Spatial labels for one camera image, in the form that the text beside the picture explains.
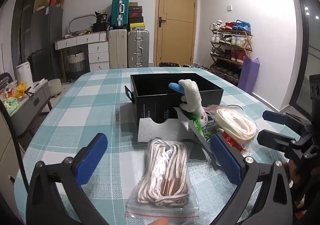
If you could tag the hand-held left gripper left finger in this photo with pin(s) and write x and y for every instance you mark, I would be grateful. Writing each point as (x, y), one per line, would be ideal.
(93, 157)

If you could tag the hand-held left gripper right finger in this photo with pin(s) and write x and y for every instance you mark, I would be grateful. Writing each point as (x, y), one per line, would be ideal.
(226, 162)

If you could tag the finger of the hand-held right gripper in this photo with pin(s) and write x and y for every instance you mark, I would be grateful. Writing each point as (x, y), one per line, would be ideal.
(272, 115)
(272, 138)

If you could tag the red white packet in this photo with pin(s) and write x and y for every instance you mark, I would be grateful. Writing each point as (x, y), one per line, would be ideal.
(231, 141)

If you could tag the white green medicine packet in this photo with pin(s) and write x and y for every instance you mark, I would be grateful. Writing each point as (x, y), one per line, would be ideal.
(207, 137)

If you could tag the white foam piece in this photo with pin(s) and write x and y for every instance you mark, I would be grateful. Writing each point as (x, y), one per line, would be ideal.
(150, 130)

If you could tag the bag of pale shoelaces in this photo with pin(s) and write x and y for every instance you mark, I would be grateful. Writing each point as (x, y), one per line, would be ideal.
(162, 172)

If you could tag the black cardboard box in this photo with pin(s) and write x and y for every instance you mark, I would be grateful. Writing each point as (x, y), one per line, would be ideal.
(150, 105)

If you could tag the person's right hand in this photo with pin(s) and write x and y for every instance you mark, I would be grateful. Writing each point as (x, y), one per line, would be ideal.
(293, 173)

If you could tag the person's left hand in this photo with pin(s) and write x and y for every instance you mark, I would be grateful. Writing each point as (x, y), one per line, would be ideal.
(161, 222)

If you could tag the purple bag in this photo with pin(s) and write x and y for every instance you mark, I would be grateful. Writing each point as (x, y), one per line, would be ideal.
(248, 75)

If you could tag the wooden shoe rack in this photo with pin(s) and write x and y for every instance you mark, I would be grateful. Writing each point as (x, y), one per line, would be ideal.
(246, 46)

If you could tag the white plush rabbit toy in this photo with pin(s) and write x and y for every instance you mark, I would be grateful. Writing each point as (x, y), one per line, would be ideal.
(192, 95)

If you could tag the grey side cabinet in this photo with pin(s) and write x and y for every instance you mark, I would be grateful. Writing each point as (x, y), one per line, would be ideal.
(27, 112)

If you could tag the white round stool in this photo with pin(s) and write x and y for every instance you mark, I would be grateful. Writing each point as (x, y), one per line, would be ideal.
(55, 86)

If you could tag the dark glass door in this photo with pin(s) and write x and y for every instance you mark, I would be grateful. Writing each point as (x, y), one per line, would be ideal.
(307, 40)

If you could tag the rows of assorted shoes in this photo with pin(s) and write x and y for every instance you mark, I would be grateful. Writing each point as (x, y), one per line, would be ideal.
(235, 40)

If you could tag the woven laundry basket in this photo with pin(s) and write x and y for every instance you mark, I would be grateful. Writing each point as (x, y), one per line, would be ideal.
(75, 62)

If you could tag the pale green packet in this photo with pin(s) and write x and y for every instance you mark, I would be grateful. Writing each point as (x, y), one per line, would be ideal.
(10, 105)

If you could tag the yellow plastic bag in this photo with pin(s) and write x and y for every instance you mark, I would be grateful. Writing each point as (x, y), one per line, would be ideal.
(20, 89)

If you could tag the white desk with drawers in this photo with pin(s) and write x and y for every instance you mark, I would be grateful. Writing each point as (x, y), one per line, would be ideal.
(97, 50)

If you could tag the white air purifier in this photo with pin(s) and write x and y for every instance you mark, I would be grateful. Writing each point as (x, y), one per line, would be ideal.
(23, 74)

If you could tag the beige suitcase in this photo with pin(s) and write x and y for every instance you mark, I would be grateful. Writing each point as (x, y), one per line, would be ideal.
(117, 50)

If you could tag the pile of dark shoes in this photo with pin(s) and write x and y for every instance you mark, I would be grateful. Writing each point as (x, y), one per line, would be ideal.
(170, 64)

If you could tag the silver suitcase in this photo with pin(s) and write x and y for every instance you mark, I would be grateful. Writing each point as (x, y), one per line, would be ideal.
(137, 50)

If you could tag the grey office chair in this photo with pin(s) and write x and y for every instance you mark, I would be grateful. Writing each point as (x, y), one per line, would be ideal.
(5, 80)

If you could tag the wooden door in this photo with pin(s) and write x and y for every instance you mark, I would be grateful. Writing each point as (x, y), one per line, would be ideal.
(175, 40)

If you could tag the grey refrigerator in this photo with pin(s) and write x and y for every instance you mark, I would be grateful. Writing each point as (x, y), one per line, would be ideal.
(47, 35)

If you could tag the black shopping bag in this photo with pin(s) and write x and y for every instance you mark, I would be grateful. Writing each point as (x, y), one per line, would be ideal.
(100, 21)

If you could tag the black and yellow shoebox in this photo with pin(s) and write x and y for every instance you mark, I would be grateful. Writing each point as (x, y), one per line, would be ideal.
(137, 26)

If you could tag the teal suitcase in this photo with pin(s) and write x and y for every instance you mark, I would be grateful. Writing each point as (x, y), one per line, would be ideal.
(120, 15)

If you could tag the black shoebox with red logo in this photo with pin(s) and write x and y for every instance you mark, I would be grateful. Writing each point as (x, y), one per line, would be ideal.
(136, 17)

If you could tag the dark glass cabinet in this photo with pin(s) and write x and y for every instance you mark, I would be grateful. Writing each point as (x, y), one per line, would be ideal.
(23, 22)

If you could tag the plain black shoebox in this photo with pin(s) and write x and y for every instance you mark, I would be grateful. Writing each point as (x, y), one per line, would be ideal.
(135, 9)

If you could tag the tan shoebox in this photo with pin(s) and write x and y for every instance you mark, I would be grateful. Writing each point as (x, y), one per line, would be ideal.
(133, 4)

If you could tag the white oval frame mirror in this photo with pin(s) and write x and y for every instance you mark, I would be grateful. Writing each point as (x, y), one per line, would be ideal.
(75, 19)

